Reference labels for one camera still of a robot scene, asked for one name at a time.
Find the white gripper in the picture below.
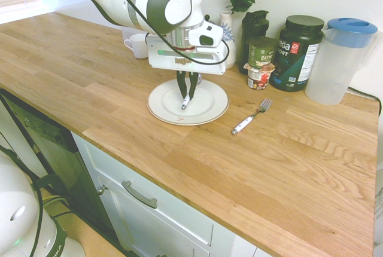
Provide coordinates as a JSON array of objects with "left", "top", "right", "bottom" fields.
[{"left": 145, "top": 35, "right": 228, "bottom": 100}]

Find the white-handled metal spoon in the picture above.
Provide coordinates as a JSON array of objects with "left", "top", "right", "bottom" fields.
[{"left": 180, "top": 75, "right": 203, "bottom": 111}]

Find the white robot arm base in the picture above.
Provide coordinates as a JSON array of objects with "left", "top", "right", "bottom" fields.
[{"left": 0, "top": 149, "right": 87, "bottom": 257}]

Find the white gold-rimmed plate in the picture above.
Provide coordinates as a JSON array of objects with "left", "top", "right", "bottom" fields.
[{"left": 146, "top": 78, "right": 230, "bottom": 126}]

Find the white ribbed mug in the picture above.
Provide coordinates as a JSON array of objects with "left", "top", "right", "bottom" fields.
[{"left": 123, "top": 33, "right": 150, "bottom": 60}]

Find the white vase blue floral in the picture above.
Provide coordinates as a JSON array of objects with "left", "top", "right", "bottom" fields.
[{"left": 219, "top": 10, "right": 237, "bottom": 70}]

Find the small yogurt cup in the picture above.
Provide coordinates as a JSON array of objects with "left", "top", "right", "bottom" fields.
[{"left": 242, "top": 62, "right": 276, "bottom": 91}]

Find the green oatmeal cup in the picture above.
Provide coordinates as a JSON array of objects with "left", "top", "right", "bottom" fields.
[{"left": 248, "top": 36, "right": 279, "bottom": 69}]

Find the black shaker bottle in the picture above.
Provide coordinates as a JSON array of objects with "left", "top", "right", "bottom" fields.
[{"left": 238, "top": 10, "right": 270, "bottom": 75}]

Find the black protein powder tub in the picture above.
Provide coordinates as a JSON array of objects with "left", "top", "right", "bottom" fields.
[{"left": 268, "top": 14, "right": 326, "bottom": 93}]

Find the white cabinet drawer front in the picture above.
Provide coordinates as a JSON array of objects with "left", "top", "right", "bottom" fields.
[{"left": 71, "top": 133, "right": 215, "bottom": 247}]

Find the black dishwasher door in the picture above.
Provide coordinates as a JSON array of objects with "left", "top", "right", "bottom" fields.
[{"left": 0, "top": 88, "right": 120, "bottom": 247}]

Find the clear pitcher blue lid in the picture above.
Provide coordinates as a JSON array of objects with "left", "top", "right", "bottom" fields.
[{"left": 305, "top": 17, "right": 381, "bottom": 106}]

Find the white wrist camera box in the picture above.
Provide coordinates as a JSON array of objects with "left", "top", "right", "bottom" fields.
[{"left": 188, "top": 20, "right": 224, "bottom": 47}]

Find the white-handled metal fork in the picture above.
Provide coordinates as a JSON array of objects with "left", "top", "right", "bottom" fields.
[{"left": 230, "top": 98, "right": 273, "bottom": 136}]

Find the metal drawer pull handle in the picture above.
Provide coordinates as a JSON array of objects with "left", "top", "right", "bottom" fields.
[{"left": 121, "top": 180, "right": 158, "bottom": 209}]

